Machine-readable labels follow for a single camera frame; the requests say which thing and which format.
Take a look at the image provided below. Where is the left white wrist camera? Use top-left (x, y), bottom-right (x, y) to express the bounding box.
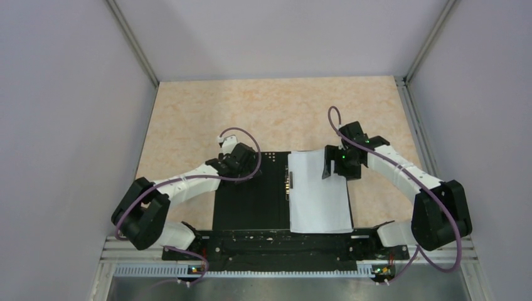
top-left (217, 135), bottom-right (238, 154)

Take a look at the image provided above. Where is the white paper sheet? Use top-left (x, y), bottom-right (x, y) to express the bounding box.
top-left (289, 182), bottom-right (353, 234)

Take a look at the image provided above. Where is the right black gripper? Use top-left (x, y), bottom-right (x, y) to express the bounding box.
top-left (322, 145), bottom-right (361, 182)

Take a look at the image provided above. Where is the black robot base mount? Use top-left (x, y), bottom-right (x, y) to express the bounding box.
top-left (162, 228), bottom-right (410, 272)

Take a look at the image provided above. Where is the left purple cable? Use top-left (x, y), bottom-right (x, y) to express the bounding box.
top-left (114, 127), bottom-right (263, 240)

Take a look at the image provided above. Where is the grey black file folder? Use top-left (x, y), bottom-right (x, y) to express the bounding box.
top-left (211, 150), bottom-right (355, 232)

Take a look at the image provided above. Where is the white slotted cable duct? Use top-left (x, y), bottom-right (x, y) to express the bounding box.
top-left (114, 263), bottom-right (375, 278)

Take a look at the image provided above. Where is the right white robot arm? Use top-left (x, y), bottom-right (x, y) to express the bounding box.
top-left (322, 122), bottom-right (472, 258)

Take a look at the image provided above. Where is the white paper stack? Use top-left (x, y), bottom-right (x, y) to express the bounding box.
top-left (287, 149), bottom-right (350, 227)

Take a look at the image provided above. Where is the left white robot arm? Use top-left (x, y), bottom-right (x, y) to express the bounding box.
top-left (111, 142), bottom-right (262, 259)

